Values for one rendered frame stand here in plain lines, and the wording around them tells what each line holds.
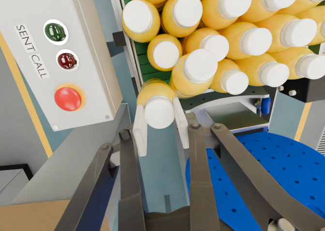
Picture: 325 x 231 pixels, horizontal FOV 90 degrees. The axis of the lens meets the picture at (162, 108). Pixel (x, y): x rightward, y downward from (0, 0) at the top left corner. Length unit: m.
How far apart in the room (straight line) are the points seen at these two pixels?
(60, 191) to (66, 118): 0.51
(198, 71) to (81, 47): 0.16
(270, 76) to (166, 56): 0.18
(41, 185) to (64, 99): 0.62
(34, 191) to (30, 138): 1.15
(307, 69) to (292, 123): 1.71
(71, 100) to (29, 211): 0.41
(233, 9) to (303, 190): 0.31
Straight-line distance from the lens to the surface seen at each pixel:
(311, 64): 0.37
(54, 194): 0.78
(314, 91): 0.51
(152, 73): 0.44
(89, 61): 0.25
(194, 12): 0.26
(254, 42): 0.30
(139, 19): 0.26
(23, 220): 0.61
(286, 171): 0.40
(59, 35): 0.25
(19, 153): 2.11
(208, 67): 0.21
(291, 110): 1.97
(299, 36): 0.34
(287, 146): 0.47
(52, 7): 0.27
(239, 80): 0.30
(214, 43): 0.27
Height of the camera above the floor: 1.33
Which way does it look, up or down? 66 degrees down
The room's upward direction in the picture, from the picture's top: 171 degrees clockwise
